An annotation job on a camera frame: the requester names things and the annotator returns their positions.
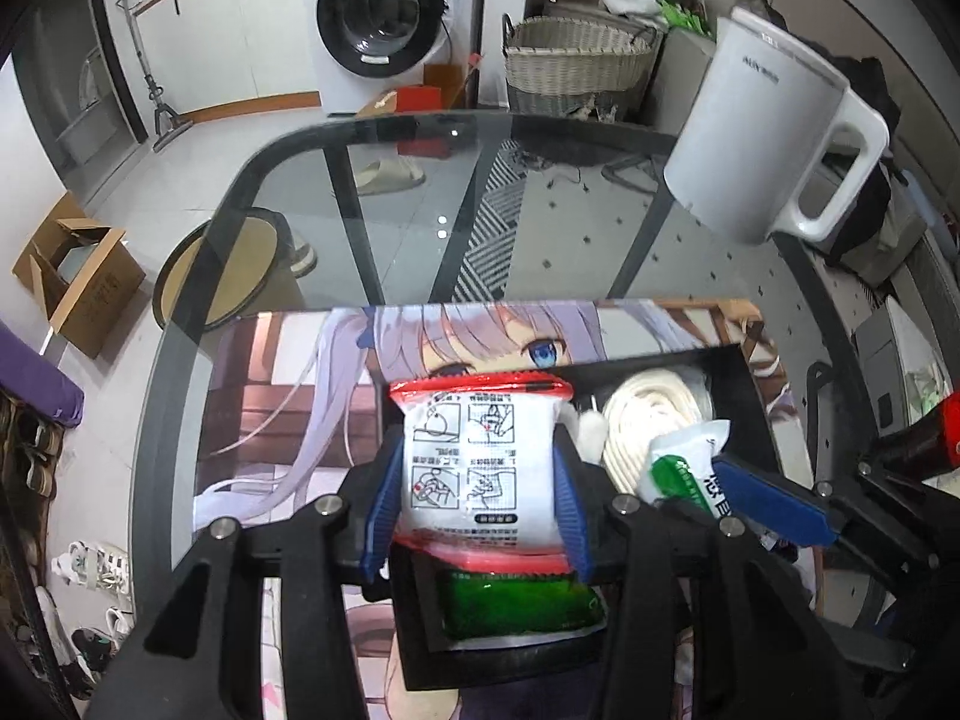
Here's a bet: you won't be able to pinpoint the wooden shoe rack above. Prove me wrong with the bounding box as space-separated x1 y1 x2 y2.
0 386 61 500

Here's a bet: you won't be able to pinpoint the dark jacket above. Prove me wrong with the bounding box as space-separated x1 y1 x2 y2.
821 52 902 137

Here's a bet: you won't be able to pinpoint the cream strap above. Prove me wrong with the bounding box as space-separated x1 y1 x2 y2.
600 369 718 500

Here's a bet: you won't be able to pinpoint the red box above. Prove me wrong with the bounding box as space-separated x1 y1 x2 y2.
396 84 443 119

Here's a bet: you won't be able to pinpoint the white packet with red edges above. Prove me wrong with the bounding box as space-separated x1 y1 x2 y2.
388 379 575 560

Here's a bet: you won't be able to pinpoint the grey glass door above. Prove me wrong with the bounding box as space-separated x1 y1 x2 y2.
15 0 148 190

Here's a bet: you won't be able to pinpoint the wicker basket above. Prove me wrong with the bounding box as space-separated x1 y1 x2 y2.
501 13 665 122

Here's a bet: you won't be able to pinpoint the green and white packet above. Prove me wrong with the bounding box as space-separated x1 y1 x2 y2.
637 420 733 520

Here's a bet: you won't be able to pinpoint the white electric kettle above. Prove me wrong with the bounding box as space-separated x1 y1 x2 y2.
664 6 892 245

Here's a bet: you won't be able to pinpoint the beige slipper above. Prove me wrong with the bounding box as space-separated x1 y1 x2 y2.
352 159 428 198

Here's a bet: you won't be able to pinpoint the open cardboard box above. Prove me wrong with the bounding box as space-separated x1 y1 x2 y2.
11 191 148 359

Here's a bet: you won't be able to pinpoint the white shoe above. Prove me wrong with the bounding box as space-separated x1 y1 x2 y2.
289 232 320 280

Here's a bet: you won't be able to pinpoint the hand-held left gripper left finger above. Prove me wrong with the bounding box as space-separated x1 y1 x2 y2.
86 431 407 720

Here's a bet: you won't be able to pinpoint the purple bag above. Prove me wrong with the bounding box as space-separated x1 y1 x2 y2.
0 319 86 430

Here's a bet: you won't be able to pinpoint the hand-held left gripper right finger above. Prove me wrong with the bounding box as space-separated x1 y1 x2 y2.
553 427 875 720

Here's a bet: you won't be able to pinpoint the printed desk mat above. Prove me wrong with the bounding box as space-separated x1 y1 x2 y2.
193 298 823 720

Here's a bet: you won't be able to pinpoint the flat mop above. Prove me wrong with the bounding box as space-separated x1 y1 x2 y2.
116 0 198 153

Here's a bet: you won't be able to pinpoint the black storage box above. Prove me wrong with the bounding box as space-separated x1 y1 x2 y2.
390 343 815 695

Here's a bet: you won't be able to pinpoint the white washing machine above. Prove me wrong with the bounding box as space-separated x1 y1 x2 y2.
300 0 490 118

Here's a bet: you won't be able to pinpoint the black white patterned rug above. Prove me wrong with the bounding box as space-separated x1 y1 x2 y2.
454 141 530 305

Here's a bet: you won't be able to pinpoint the white base cabinet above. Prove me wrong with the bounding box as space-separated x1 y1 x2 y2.
131 0 325 125

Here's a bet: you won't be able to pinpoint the round wooden stool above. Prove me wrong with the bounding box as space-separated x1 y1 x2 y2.
152 206 290 332

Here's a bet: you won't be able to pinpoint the green gel pack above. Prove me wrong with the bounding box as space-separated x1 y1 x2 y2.
433 568 607 650

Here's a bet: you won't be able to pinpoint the white and green sneakers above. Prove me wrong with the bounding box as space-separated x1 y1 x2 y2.
51 540 135 593

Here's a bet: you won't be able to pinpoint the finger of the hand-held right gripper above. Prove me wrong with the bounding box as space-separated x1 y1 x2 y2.
711 453 960 582

